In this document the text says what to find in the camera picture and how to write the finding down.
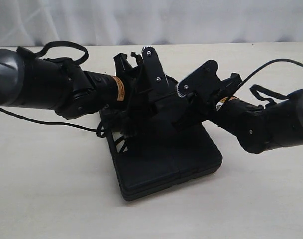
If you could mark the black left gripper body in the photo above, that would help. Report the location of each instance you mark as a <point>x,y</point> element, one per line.
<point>135,95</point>

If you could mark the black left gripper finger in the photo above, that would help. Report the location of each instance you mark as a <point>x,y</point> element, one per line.
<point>155,103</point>
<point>130,124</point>

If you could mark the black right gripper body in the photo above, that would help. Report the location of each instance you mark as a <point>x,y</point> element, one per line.
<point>214,110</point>

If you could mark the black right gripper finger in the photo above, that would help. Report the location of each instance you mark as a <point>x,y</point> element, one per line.
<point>160,127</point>

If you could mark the black plastic carrying case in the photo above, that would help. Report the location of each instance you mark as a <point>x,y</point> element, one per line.
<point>149,167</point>

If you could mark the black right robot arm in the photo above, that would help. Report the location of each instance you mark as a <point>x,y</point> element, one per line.
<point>259,128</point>

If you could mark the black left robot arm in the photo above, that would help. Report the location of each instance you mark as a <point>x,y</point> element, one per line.
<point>30,80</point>

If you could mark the white backdrop curtain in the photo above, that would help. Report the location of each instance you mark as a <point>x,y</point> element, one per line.
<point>148,22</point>

